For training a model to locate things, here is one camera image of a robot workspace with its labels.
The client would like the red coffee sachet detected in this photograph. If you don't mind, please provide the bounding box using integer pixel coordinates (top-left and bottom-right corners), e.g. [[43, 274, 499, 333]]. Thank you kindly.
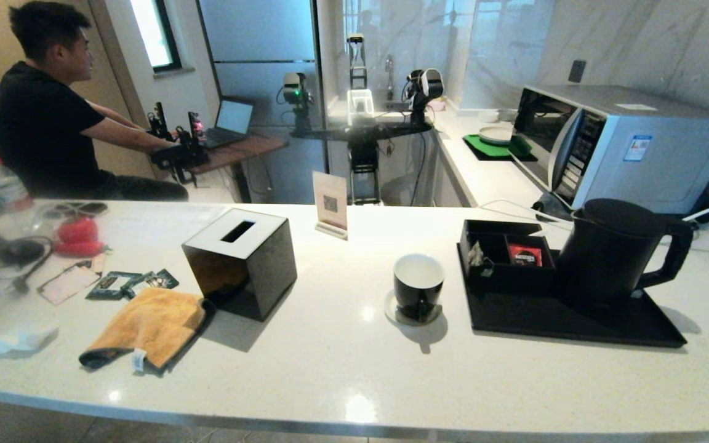
[[508, 242, 543, 267]]

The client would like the red toy strawberry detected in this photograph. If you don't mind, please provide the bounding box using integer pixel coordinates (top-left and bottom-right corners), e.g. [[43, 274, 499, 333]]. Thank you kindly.
[[56, 217, 99, 244]]

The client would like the silver microwave oven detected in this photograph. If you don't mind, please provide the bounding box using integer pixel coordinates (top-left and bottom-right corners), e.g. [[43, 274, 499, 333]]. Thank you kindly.
[[510, 84, 709, 215]]

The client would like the red toy chili pepper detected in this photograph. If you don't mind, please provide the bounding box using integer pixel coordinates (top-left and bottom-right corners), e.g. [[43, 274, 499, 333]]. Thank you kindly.
[[52, 240, 109, 258]]

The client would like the person in black shirt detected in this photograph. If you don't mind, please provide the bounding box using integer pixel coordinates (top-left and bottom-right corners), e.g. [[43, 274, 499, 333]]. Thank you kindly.
[[0, 0, 190, 201]]

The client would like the black electric kettle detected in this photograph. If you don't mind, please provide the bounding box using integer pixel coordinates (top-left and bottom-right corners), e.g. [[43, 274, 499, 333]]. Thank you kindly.
[[556, 198, 697, 308]]

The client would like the torn pink foil sachet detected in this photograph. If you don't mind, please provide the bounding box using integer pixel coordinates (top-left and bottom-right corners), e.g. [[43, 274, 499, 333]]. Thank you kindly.
[[38, 260, 104, 306]]

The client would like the pyramid tea bag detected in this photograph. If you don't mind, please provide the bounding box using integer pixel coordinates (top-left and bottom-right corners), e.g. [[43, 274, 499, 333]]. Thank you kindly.
[[467, 241, 494, 271]]

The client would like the white plate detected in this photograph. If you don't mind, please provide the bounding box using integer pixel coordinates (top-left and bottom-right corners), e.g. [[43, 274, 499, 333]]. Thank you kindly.
[[479, 125, 515, 146]]

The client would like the black compartment sachet box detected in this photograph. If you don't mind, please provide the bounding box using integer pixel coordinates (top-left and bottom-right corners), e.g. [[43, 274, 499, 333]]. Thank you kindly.
[[459, 219, 557, 295]]

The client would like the clear bottle red cap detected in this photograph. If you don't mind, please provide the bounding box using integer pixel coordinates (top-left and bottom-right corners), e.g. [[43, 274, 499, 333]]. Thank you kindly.
[[0, 155, 32, 215]]

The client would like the black round power adapter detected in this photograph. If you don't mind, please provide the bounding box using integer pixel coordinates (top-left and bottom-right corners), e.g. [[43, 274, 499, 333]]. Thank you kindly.
[[0, 239, 46, 266]]

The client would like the black mug white inside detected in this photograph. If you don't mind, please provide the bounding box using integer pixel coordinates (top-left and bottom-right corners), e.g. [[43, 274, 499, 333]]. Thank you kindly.
[[393, 253, 446, 322]]

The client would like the black plug with cable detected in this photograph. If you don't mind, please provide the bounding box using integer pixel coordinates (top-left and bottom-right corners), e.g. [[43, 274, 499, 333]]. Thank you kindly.
[[10, 247, 54, 293]]

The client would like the dark green tea packet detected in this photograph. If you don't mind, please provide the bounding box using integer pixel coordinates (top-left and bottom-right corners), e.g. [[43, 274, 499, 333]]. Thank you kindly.
[[122, 269, 179, 300], [86, 271, 142, 301]]

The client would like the grey refrigerator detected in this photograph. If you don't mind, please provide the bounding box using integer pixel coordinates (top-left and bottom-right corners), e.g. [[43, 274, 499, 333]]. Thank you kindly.
[[196, 0, 330, 204]]

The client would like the crumpled white tissue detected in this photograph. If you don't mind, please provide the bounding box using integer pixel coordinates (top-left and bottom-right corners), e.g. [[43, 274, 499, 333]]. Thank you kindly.
[[0, 320, 60, 359]]

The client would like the dark framed window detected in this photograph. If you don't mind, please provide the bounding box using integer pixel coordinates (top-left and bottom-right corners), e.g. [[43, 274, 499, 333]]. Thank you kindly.
[[130, 0, 183, 73]]

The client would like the brown wooden desk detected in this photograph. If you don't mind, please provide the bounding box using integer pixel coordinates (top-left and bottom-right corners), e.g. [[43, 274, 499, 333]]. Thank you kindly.
[[188, 132, 289, 202]]

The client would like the black rectangular serving tray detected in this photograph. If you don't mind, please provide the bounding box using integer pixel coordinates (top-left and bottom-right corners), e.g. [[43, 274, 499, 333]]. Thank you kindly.
[[457, 246, 688, 349]]

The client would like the open laptop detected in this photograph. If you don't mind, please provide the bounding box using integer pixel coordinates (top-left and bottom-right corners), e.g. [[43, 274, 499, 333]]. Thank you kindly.
[[201, 98, 255, 149]]

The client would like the black cube tissue box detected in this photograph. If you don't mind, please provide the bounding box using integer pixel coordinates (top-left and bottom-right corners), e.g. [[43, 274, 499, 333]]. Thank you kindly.
[[182, 207, 298, 322]]

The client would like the green mat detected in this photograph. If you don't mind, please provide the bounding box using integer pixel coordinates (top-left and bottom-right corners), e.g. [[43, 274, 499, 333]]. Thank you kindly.
[[463, 133, 538, 162]]

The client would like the QR code table sign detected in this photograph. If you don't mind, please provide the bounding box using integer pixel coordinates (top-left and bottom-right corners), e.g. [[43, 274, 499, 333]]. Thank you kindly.
[[312, 170, 350, 241]]

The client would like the white round saucer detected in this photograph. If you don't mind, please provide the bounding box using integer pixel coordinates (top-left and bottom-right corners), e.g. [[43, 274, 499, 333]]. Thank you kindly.
[[384, 290, 443, 327]]

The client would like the orange microfibre cloth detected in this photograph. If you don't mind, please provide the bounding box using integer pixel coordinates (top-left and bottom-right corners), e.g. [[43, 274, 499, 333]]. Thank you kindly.
[[79, 287, 215, 376]]

